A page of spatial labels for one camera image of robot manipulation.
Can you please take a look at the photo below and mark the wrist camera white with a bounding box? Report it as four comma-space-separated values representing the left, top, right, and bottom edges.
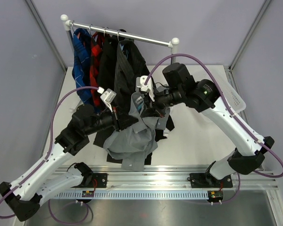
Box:
136, 75, 155, 102
97, 87, 117, 112

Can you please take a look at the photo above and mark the slotted cable duct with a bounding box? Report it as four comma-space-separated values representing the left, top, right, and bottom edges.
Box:
54, 190, 208, 200

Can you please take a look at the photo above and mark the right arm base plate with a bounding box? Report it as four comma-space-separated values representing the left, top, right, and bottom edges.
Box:
187, 173, 233, 188

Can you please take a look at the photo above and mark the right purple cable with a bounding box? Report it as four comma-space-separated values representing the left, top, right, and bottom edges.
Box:
145, 53, 283, 178

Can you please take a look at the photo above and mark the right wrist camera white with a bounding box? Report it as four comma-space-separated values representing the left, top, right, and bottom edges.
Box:
136, 75, 155, 102

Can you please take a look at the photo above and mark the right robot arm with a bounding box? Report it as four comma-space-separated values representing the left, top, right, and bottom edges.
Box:
136, 63, 275, 187

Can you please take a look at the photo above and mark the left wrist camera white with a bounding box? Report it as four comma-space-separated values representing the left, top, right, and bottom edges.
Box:
97, 87, 117, 112

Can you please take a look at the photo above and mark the white plastic basket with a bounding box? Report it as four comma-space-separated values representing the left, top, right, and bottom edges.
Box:
187, 65, 246, 113

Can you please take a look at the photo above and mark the grey shirt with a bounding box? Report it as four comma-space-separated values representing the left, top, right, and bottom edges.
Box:
103, 92, 175, 171

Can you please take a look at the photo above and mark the red plaid shirt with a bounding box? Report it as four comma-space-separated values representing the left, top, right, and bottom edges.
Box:
89, 32, 105, 111

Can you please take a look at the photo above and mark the metal clothes rack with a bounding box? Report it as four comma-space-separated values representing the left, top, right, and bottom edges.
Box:
60, 14, 180, 63

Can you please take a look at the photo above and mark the dark pinstripe hanging shirt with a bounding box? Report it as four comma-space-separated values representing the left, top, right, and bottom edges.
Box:
114, 40, 150, 113

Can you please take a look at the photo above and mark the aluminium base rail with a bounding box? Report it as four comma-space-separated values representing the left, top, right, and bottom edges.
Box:
49, 165, 279, 190

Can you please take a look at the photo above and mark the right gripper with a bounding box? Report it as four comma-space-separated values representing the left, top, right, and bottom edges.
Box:
141, 87, 184, 118

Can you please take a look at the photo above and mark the blue shirt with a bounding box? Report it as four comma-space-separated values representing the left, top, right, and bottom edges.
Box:
72, 28, 95, 106

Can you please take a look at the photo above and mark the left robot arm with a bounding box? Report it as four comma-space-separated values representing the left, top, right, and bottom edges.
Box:
0, 105, 138, 222

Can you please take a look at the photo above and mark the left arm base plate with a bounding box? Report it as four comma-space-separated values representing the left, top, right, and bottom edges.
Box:
74, 173, 108, 188

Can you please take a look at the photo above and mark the black hanging shirt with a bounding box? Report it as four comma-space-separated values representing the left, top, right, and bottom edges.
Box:
96, 34, 119, 90

